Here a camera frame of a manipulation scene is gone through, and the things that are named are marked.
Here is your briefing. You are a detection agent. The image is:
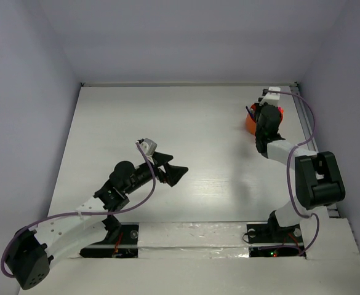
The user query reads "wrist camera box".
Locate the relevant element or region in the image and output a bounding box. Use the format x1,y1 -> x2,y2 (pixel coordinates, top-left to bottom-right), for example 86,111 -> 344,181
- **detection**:
135,138 -> 158,162
259,87 -> 281,107

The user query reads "orange round compartment container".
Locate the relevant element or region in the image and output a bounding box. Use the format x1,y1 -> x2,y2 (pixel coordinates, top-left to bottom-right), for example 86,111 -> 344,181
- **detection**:
244,103 -> 284,136

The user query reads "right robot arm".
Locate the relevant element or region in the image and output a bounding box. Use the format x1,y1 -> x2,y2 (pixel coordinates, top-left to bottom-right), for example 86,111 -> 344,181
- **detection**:
250,87 -> 346,241

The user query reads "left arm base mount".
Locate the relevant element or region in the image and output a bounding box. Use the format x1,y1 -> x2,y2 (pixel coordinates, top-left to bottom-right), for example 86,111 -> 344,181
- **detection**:
79,216 -> 139,259

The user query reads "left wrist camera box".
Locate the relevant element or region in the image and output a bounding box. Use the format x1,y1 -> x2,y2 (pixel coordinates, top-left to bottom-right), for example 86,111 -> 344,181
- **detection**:
135,138 -> 158,162

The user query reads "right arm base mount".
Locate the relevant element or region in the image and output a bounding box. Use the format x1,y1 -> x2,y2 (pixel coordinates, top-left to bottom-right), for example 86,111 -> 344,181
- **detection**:
242,222 -> 305,258

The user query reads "blue ballpoint pen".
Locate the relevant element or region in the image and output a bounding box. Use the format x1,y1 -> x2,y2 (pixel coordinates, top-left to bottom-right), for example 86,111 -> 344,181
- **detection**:
246,106 -> 254,120

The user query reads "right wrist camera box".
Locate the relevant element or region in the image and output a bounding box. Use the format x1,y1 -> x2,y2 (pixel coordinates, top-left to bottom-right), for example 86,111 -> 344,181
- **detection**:
259,87 -> 281,107

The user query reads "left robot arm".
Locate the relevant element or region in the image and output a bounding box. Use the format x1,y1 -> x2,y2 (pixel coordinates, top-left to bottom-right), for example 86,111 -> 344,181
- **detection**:
0,152 -> 188,290

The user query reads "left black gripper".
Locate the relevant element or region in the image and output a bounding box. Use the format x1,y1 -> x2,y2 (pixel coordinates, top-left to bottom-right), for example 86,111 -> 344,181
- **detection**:
124,151 -> 186,195

